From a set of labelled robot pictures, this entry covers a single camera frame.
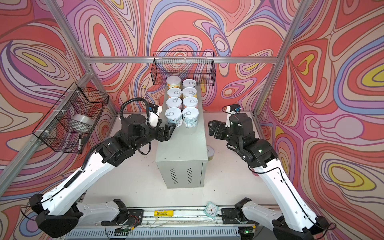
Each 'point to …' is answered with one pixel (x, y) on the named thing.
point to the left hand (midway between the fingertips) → (170, 122)
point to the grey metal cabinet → (182, 159)
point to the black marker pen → (79, 145)
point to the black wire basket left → (69, 125)
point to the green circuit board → (120, 231)
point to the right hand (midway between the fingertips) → (217, 128)
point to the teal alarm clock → (211, 210)
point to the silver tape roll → (82, 120)
